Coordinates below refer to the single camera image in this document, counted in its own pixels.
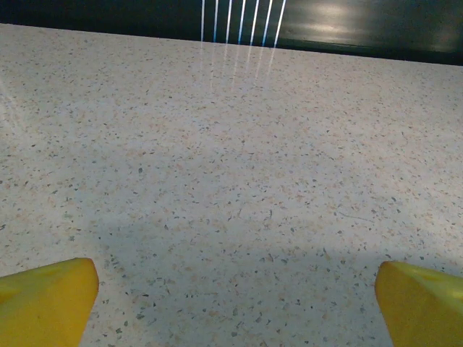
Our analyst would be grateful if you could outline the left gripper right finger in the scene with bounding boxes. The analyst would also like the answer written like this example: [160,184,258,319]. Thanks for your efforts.
[374,260,463,347]

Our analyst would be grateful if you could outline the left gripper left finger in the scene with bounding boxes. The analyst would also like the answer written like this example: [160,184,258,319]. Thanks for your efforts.
[0,257,100,347]

